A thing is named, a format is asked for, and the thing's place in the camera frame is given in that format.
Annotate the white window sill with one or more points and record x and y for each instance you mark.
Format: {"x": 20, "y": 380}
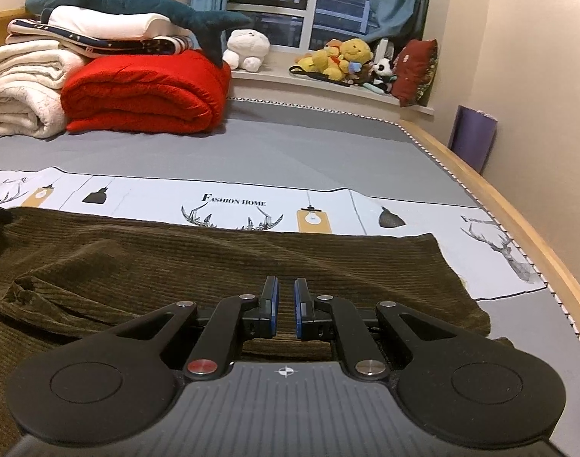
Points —
{"x": 280, "y": 83}

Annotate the yellow bear plush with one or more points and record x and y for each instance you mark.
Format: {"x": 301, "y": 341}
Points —
{"x": 355, "y": 50}

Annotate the white fleece blanket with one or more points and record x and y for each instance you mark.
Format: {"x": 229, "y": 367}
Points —
{"x": 23, "y": 90}

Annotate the yellow orange plush toy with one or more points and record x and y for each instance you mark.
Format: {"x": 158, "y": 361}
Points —
{"x": 323, "y": 62}

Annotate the white plush toy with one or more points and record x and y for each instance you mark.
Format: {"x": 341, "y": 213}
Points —
{"x": 246, "y": 47}

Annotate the teal toy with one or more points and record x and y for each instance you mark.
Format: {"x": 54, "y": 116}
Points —
{"x": 375, "y": 88}

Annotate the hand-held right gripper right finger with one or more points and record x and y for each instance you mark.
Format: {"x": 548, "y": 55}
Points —
{"x": 298, "y": 309}

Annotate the white plastic object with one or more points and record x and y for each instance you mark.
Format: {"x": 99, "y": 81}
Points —
{"x": 384, "y": 50}

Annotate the window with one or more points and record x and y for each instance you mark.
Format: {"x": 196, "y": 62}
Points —
{"x": 337, "y": 4}

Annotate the red cushion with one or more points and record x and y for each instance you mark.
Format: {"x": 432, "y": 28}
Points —
{"x": 413, "y": 71}

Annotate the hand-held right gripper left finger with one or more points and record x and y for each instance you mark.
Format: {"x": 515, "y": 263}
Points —
{"x": 272, "y": 309}

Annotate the red folded quilt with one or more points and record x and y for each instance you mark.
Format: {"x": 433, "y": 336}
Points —
{"x": 147, "y": 90}

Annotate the white folded duvet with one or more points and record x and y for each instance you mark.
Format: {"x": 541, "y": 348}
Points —
{"x": 104, "y": 21}

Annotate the purple board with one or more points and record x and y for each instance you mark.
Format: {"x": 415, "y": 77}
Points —
{"x": 471, "y": 138}

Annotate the panda plush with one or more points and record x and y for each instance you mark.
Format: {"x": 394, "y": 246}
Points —
{"x": 382, "y": 71}

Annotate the navy star-patterned blanket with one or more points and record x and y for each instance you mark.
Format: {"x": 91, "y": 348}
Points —
{"x": 147, "y": 45}

